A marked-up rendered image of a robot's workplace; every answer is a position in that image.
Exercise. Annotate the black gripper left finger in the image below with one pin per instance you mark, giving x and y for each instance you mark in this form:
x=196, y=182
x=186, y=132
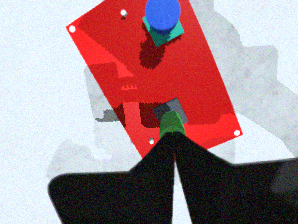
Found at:
x=145, y=191

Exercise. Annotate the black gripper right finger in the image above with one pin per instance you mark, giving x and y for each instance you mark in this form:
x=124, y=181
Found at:
x=211, y=184

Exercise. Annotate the red circuit board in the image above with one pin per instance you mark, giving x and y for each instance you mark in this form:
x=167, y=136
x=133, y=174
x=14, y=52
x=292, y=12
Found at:
x=155, y=68

